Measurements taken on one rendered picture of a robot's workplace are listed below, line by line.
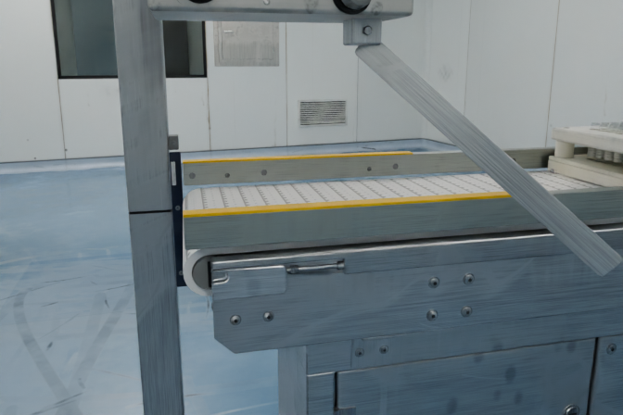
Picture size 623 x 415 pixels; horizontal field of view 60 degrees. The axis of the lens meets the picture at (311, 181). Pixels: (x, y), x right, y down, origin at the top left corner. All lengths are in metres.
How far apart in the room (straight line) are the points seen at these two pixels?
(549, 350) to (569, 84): 4.34
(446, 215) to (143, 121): 0.43
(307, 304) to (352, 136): 5.74
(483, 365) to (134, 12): 0.63
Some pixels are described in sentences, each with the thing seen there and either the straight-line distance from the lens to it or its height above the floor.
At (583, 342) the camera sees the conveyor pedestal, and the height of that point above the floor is 0.65.
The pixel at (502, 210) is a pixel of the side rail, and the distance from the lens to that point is 0.59.
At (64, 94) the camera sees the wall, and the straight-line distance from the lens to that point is 5.61.
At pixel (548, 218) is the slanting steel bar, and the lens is 0.52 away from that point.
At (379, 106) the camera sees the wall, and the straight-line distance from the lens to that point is 6.38.
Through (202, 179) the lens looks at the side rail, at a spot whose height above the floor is 0.84.
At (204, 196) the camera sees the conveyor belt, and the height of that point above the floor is 0.83.
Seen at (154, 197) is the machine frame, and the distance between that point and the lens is 0.79.
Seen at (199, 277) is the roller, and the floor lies 0.80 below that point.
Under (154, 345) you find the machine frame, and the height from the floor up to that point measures 0.59.
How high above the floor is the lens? 1.00
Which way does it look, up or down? 12 degrees down
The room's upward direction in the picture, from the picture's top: straight up
